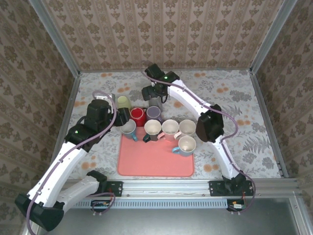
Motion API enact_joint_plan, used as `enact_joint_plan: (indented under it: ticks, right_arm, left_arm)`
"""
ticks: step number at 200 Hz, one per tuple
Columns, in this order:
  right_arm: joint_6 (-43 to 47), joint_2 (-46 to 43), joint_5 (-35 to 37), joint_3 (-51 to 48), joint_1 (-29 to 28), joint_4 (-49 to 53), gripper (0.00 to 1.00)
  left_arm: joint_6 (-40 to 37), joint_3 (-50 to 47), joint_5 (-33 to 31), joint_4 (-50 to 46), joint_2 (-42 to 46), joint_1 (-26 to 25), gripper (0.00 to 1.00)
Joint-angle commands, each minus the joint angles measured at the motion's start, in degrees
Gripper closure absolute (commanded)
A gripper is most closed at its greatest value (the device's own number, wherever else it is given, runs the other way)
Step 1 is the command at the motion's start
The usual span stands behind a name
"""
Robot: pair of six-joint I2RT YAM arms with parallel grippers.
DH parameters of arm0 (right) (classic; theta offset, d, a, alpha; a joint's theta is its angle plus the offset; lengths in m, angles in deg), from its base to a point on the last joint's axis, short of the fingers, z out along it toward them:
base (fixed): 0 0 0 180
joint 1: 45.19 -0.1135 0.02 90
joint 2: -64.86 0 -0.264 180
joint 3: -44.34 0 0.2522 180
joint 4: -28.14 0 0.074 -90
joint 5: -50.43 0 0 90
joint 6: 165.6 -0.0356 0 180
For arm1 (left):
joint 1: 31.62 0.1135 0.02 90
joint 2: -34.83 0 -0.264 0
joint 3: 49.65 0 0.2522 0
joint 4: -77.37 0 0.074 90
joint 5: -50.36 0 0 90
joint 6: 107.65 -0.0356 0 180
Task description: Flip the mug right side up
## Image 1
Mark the light green mug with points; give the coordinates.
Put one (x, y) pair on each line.
(123, 101)

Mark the grey mug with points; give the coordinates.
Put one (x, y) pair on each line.
(156, 102)

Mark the teal dotted mug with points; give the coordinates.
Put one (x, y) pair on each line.
(128, 128)

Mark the red mug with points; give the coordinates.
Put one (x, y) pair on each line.
(137, 113)

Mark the dark green mug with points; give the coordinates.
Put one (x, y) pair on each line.
(152, 127)

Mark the pink faceted mug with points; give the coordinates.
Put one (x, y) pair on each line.
(170, 127)

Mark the white faceted mug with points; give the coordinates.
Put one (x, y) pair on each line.
(187, 127)

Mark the light blue mug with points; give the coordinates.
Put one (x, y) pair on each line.
(187, 145)

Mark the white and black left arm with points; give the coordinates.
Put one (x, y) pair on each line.
(61, 171)

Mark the purple mug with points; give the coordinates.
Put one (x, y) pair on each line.
(153, 112)

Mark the salmon pink rubber mat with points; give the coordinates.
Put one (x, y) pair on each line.
(156, 164)

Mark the small electronics board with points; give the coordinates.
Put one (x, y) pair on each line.
(102, 204)
(236, 205)

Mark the grey sheet metal panel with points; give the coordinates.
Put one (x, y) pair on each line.
(171, 222)

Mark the aluminium side rail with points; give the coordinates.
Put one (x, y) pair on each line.
(71, 102)
(266, 117)

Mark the aluminium frame post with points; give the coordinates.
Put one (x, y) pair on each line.
(55, 39)
(271, 36)

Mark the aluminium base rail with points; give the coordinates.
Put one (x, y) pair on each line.
(166, 188)

